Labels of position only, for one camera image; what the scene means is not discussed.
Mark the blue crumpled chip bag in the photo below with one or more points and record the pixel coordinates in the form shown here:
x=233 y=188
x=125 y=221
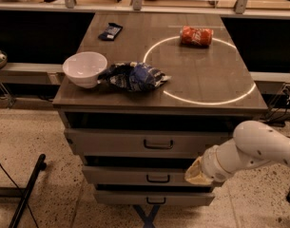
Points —
x=134 y=76

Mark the grey drawer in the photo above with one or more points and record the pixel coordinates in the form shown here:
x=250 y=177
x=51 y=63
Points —
x=142 y=144
x=135 y=176
x=154 y=198

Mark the white bowl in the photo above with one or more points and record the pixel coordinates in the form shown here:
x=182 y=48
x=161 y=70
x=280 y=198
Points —
x=84 y=68

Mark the grey top drawer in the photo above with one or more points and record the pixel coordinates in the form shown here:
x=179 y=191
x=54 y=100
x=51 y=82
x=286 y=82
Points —
x=142 y=144

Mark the grey bottom drawer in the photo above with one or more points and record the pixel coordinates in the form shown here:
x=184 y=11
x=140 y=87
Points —
x=154 y=198

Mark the orange soda can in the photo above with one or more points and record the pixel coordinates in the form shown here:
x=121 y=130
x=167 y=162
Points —
x=200 y=37

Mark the foam-covered gripper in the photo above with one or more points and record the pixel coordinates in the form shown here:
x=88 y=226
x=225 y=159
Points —
x=210 y=164

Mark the dark blue snack bar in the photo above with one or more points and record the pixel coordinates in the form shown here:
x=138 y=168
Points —
x=111 y=32

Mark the blue tape cross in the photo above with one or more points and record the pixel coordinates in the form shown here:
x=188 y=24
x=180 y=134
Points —
x=148 y=220

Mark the black pole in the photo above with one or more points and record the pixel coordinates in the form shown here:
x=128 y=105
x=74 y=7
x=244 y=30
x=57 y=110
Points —
x=39 y=166

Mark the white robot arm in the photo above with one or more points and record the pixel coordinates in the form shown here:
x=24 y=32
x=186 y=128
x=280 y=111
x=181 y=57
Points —
x=253 y=145

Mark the grey middle drawer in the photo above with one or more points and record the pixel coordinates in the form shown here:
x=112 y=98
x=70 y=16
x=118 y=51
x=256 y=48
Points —
x=135 y=176

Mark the grey horizontal rail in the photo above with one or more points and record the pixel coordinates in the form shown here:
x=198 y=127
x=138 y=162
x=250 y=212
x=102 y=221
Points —
x=31 y=74

